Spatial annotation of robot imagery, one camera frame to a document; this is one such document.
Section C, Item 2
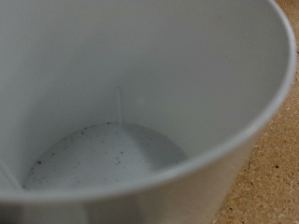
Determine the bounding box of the white mug with green handle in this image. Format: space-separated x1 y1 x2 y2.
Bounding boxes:
0 0 298 224

